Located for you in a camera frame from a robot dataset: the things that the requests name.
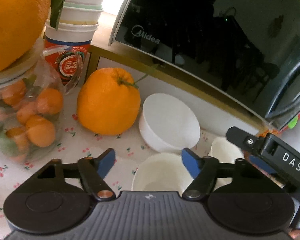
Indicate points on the black microwave oven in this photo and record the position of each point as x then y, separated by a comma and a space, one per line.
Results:
249, 50

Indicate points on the glass jar with kumquats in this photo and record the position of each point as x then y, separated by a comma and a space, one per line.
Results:
32, 91

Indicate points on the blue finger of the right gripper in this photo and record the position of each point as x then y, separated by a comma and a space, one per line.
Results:
261, 164

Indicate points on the cream bowl front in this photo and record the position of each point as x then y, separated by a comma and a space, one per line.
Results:
162, 172

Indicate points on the white bowl back left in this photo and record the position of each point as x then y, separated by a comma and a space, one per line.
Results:
166, 124

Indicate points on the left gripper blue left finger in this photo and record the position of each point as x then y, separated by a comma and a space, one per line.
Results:
93, 171

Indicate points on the large orange on jar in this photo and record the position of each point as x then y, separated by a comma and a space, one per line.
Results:
21, 23

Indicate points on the stack of paper cups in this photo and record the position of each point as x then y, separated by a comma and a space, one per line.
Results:
77, 25

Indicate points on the large orange on table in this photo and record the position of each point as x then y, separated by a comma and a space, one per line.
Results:
107, 103

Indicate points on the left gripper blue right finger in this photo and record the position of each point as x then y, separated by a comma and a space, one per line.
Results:
204, 173

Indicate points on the cream bowl back right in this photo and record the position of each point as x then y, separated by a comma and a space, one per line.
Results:
225, 151

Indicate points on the cherry print tablecloth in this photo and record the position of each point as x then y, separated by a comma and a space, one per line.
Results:
77, 142

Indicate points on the cream bowl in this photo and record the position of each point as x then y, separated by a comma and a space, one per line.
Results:
225, 151
162, 172

